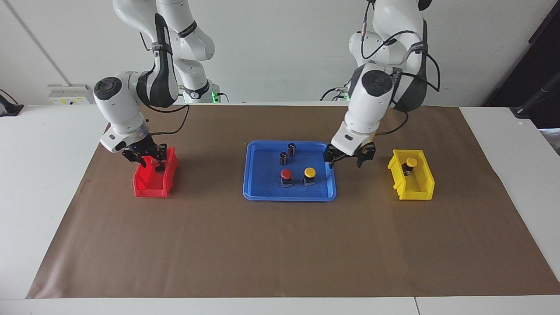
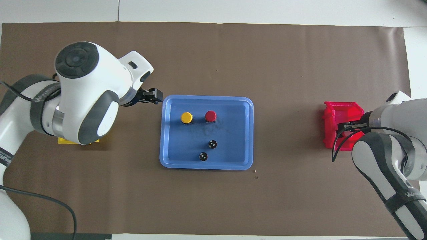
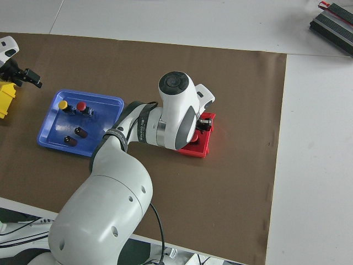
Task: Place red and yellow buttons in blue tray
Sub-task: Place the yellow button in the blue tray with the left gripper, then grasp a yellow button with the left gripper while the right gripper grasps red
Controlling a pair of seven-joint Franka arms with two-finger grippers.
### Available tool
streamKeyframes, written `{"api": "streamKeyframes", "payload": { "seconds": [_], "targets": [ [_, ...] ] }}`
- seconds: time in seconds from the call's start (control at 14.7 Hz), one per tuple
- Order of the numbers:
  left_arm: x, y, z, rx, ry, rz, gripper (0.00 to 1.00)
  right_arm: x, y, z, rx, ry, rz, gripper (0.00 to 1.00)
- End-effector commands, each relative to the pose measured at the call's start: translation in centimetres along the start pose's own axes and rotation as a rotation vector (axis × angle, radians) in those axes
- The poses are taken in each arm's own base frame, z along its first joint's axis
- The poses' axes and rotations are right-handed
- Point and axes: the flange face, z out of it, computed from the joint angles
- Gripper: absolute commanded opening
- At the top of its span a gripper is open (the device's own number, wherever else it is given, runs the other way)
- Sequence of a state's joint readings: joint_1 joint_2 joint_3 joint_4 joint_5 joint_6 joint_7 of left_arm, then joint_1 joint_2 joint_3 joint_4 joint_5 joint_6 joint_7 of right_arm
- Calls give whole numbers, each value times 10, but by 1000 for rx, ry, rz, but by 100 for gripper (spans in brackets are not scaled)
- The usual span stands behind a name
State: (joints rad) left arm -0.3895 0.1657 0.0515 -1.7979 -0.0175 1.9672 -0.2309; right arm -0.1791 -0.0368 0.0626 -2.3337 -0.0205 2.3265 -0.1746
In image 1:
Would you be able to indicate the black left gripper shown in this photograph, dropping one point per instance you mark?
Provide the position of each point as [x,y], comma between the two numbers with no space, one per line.
[345,157]

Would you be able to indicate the blue plastic tray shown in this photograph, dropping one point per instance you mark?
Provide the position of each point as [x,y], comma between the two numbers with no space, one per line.
[267,188]

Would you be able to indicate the red plastic bin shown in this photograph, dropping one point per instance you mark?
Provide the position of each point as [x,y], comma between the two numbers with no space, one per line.
[151,186]

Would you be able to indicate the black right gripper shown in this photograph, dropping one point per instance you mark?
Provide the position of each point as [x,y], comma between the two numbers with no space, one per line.
[140,151]

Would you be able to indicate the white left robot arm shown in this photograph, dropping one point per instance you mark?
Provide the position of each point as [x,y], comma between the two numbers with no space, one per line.
[372,96]

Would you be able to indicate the white wall socket box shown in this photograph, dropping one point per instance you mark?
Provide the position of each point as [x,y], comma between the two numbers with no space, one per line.
[68,94]

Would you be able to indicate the black cylindrical capacitor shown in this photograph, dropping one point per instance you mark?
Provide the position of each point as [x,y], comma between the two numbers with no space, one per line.
[283,159]
[291,149]

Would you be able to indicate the yellow push button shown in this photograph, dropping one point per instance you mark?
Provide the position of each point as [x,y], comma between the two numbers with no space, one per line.
[309,172]
[411,162]

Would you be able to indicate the brown paper table mat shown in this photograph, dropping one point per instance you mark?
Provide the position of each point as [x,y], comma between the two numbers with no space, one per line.
[280,245]

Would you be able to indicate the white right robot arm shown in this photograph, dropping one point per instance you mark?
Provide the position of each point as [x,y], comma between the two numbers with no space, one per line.
[122,105]

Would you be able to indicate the yellow plastic bin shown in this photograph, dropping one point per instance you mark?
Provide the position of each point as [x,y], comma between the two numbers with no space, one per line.
[420,188]

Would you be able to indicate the dark cabinet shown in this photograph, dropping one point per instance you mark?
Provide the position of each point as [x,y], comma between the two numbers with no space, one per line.
[533,52]

